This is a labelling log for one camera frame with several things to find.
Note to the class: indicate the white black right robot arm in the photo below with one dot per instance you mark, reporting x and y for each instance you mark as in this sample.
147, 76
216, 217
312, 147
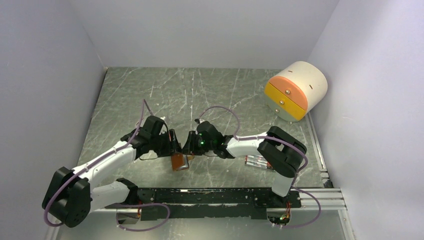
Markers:
282, 151

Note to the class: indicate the pack of coloured markers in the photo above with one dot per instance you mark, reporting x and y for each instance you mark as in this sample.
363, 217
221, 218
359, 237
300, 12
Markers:
257, 161

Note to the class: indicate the brown leather card holder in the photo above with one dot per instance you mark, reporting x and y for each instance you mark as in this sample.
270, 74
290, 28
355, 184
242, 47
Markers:
179, 162

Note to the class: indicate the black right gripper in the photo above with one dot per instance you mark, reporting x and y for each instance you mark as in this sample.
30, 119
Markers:
189, 147

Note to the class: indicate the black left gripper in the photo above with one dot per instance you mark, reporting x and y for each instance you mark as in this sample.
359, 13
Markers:
172, 145

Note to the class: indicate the round pastel drawer cabinet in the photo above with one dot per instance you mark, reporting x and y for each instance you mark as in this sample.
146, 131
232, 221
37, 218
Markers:
296, 90

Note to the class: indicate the aluminium frame rail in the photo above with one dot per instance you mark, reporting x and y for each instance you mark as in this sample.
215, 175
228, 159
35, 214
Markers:
318, 199

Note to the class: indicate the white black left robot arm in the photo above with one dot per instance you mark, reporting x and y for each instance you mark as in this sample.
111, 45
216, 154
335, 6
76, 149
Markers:
74, 193

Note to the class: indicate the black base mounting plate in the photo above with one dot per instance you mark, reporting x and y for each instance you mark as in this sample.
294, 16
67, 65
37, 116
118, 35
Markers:
193, 203

